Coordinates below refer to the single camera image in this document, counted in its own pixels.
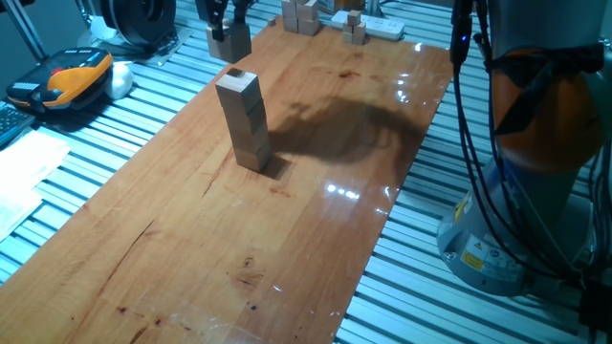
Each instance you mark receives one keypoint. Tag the white power strip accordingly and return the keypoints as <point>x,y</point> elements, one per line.
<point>387,28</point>

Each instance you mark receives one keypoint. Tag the tiny wooden block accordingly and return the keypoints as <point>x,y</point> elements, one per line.
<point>272,21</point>

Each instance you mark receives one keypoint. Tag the orange and black teach pendant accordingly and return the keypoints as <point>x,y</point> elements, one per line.
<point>67,76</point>

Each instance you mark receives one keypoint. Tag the glossy brown wooden board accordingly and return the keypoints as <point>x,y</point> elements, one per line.
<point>143,267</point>

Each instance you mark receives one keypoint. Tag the white computer mouse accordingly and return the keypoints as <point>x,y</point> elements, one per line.
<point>119,80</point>

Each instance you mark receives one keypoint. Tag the small stacked wood pieces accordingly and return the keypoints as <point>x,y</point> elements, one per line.
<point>356,26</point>

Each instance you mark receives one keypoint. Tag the black round spool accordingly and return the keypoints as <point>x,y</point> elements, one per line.
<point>138,21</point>

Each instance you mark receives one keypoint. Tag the grey metal strut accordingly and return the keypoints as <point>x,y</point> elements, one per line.
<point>26,31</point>

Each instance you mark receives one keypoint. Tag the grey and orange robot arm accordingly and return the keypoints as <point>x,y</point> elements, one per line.
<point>535,119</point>

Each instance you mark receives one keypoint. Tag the light wooden cube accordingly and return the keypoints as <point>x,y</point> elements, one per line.
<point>241,91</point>
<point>251,139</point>
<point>248,119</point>
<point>234,43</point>
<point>255,160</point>

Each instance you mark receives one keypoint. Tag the black computer keyboard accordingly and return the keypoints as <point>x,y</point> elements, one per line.
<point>12,122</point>

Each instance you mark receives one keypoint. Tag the white paper sheets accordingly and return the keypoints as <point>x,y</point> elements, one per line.
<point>24,177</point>

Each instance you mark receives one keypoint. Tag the thin grey metal rod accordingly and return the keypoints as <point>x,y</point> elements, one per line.
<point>86,14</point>

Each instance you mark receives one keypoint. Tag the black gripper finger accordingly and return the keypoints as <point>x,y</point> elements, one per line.
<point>217,19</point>
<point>240,9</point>

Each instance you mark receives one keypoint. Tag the stacked wooden block pile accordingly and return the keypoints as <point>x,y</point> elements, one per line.
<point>301,19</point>

